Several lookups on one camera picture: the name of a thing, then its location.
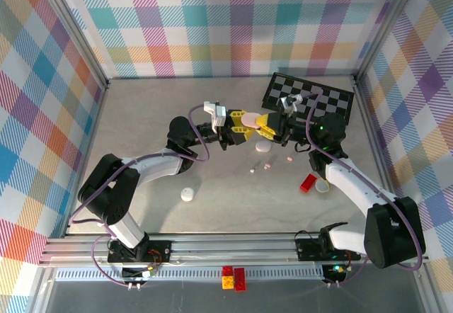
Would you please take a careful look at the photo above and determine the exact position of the aluminium side rail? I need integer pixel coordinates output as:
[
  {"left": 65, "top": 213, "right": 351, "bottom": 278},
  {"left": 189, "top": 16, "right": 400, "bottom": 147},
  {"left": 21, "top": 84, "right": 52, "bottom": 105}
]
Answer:
[
  {"left": 62, "top": 81, "right": 110, "bottom": 239},
  {"left": 352, "top": 75, "right": 411, "bottom": 236}
]

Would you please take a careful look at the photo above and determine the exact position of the pink oval earbud case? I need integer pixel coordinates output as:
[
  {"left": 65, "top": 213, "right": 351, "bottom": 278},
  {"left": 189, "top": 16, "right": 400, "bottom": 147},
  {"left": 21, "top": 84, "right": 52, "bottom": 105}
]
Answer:
[{"left": 240, "top": 112, "right": 261, "bottom": 130}]

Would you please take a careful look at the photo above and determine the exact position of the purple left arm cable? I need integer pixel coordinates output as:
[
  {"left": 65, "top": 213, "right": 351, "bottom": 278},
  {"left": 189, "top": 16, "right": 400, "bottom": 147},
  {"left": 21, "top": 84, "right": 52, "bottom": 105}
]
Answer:
[{"left": 69, "top": 103, "right": 210, "bottom": 289}]

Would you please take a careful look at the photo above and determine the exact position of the wide aluminium base rail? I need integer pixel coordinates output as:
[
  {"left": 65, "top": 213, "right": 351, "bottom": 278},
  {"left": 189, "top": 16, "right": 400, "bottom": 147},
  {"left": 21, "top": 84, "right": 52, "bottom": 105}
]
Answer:
[{"left": 38, "top": 232, "right": 430, "bottom": 267}]

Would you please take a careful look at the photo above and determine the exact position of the long red toy brick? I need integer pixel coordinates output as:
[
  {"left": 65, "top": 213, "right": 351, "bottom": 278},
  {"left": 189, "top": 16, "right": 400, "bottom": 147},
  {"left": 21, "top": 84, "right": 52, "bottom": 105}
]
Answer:
[{"left": 234, "top": 267, "right": 248, "bottom": 291}]

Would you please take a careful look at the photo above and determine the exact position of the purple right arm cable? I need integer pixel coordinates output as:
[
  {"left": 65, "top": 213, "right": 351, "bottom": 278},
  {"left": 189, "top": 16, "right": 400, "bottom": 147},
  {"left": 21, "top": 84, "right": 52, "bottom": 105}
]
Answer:
[{"left": 299, "top": 91, "right": 425, "bottom": 289}]

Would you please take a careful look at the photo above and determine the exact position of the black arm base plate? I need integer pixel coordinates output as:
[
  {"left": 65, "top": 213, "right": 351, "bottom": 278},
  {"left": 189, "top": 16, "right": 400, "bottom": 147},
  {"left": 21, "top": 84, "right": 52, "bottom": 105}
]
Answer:
[
  {"left": 107, "top": 240, "right": 172, "bottom": 263},
  {"left": 295, "top": 238, "right": 362, "bottom": 261}
]

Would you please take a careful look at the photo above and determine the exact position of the black grey chessboard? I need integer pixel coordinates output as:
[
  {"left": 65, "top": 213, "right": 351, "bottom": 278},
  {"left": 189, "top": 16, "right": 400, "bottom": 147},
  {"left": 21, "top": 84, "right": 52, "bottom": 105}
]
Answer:
[{"left": 260, "top": 72, "right": 355, "bottom": 132}]

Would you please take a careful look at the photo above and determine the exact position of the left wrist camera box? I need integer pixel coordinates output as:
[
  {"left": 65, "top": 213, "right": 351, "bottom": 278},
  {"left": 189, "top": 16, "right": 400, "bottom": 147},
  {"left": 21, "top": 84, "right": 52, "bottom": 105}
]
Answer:
[{"left": 202, "top": 100, "right": 227, "bottom": 130}]

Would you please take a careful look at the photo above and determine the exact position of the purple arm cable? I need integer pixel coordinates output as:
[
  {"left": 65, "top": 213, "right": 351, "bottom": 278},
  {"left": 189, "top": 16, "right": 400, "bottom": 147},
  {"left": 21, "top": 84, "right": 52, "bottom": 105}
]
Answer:
[
  {"left": 299, "top": 91, "right": 425, "bottom": 289},
  {"left": 69, "top": 103, "right": 210, "bottom": 289}
]

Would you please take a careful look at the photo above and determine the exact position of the small black controller board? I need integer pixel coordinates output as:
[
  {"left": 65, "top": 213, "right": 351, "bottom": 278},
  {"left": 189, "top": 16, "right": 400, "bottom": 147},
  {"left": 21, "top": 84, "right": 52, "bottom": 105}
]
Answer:
[
  {"left": 122, "top": 266, "right": 156, "bottom": 280},
  {"left": 321, "top": 263, "right": 350, "bottom": 280}
]

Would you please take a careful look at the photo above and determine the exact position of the aluminium frame post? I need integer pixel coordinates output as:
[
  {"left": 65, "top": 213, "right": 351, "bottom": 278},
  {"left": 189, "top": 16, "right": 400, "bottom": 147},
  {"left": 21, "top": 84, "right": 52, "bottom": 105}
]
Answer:
[
  {"left": 33, "top": 0, "right": 110, "bottom": 91},
  {"left": 352, "top": 0, "right": 424, "bottom": 86}
]

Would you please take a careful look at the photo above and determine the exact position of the grey slotted cable duct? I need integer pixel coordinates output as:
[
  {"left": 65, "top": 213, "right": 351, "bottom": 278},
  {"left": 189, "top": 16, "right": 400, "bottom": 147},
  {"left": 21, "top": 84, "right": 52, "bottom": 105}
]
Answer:
[{"left": 55, "top": 268, "right": 326, "bottom": 282}]

